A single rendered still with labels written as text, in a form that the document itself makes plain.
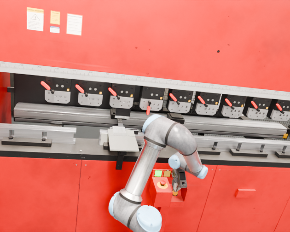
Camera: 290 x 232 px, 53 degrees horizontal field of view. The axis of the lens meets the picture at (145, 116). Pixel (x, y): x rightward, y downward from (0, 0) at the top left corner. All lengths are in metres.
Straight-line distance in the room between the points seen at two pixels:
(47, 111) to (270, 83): 1.61
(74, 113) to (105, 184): 0.57
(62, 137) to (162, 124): 0.89
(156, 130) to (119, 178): 0.82
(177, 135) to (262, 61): 1.02
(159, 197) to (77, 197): 0.60
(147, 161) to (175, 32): 0.84
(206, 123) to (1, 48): 1.59
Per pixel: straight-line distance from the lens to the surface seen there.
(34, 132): 2.01
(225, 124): 2.52
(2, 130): 2.05
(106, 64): 1.80
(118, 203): 1.40
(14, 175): 2.07
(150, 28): 1.79
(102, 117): 2.22
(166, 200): 1.91
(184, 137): 1.29
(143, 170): 1.36
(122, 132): 1.92
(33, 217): 2.28
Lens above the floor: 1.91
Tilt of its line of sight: 24 degrees down
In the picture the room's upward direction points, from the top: 10 degrees clockwise
